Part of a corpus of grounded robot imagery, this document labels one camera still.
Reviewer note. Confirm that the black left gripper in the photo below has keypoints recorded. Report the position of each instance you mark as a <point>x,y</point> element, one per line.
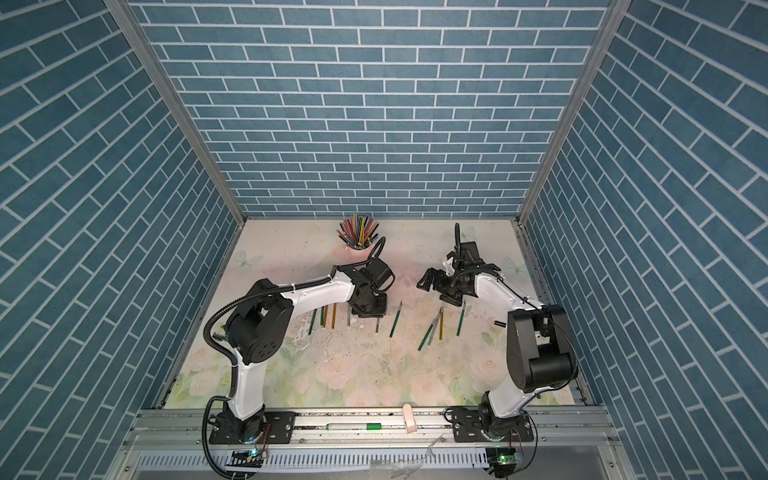
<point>381,312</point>

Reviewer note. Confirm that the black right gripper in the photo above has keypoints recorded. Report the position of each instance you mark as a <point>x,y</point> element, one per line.
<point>439,286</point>

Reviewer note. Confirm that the silver carving knife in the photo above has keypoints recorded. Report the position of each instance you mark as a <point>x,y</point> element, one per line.
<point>435,320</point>

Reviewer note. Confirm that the dark green carving knife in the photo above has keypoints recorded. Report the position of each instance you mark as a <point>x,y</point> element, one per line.
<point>426,337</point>

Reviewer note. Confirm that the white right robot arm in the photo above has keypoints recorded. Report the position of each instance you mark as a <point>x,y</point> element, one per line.
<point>540,356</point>

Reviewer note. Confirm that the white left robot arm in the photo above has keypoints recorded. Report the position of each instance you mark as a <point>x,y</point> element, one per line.
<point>259,323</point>

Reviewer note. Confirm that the far left green knife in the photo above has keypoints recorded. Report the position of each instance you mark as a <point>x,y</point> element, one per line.
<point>312,322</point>

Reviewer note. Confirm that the pink cup of coloured pencils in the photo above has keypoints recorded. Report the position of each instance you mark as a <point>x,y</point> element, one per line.
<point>358,233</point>

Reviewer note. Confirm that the green marker on rail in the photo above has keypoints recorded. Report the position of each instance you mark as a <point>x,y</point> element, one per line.
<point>354,426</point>

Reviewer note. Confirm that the beige eraser on rail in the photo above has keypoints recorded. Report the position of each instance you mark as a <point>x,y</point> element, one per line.
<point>409,418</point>

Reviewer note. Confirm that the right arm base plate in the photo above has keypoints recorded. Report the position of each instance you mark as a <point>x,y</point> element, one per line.
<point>476,425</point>

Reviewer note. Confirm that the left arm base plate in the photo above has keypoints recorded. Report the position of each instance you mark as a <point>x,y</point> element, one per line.
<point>270,427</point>

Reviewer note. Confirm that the aluminium front rail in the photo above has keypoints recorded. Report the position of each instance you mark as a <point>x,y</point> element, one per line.
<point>553,442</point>

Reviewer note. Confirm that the aluminium corner frame post right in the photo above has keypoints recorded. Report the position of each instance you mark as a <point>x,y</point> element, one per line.
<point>596,55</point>

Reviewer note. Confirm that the aluminium corner frame post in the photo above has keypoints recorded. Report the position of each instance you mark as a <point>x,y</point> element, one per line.
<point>596,55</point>
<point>128,24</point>

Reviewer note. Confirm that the aluminium corner frame post left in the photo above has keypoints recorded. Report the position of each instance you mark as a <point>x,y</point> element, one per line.
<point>128,24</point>

